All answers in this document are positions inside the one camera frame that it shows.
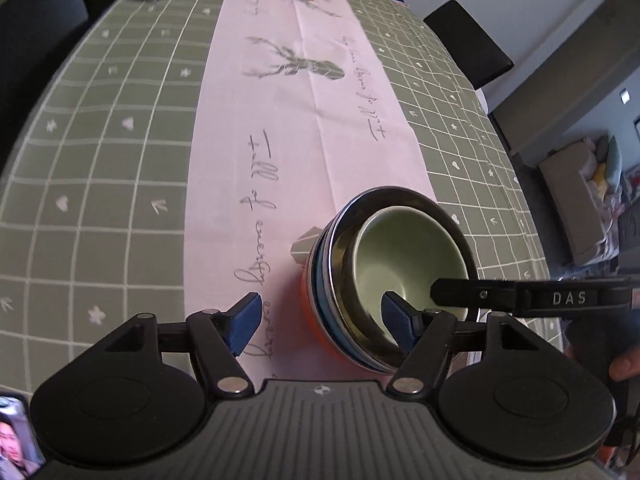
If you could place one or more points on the orange steel bowl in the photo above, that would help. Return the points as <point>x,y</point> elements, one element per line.
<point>306,305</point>

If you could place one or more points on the person's right hand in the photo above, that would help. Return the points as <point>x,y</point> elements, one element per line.
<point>627,367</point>

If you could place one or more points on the green ceramic bowl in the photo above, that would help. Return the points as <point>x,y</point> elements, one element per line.
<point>400,250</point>

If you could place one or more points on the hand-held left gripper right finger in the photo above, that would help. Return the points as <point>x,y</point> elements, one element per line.
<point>400,322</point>

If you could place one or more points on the yellow cushion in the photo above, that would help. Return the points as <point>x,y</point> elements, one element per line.
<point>600,175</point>

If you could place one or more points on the black chair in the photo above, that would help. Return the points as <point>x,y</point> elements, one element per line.
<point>470,42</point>
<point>35,35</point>

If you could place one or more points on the blue steel bowl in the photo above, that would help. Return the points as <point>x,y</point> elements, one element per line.
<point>342,260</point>

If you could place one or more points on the smartphone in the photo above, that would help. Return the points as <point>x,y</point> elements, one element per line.
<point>17,435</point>

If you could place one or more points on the wall switch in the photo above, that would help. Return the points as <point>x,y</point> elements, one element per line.
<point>625,97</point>

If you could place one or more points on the teal cushion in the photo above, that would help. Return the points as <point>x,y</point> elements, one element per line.
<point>614,162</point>

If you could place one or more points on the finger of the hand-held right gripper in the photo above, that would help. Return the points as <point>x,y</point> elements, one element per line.
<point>475,294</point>

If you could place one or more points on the beige sofa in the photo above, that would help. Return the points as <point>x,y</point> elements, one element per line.
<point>565,195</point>

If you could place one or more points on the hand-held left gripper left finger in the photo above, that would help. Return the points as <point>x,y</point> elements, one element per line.
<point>245,322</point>

